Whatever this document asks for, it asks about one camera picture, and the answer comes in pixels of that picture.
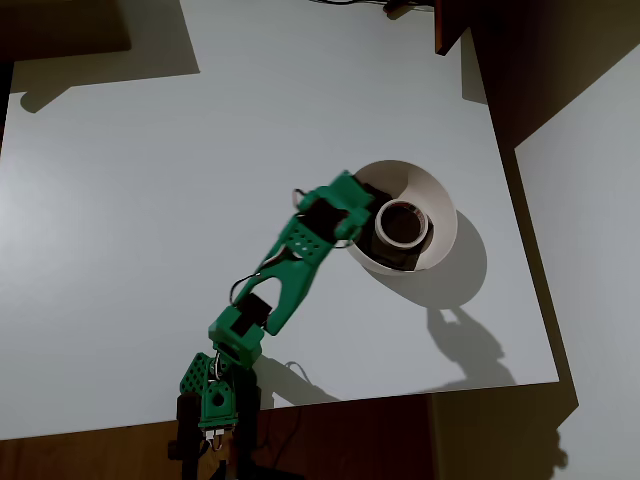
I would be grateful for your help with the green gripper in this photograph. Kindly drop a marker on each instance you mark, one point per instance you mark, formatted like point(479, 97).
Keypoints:
point(371, 196)

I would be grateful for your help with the beige masking tape roll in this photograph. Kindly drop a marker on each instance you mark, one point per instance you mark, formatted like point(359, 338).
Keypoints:
point(382, 232)

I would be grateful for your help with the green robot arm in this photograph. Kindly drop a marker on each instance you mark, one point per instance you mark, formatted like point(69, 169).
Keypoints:
point(290, 280)

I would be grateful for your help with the beige bowl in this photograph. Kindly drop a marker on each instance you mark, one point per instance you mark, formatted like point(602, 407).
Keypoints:
point(435, 210)

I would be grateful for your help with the dark brown wooden cabinet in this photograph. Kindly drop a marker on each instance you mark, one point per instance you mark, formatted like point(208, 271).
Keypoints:
point(525, 60)

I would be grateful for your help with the dark furniture block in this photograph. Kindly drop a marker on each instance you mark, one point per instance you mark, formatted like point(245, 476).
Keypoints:
point(60, 22)

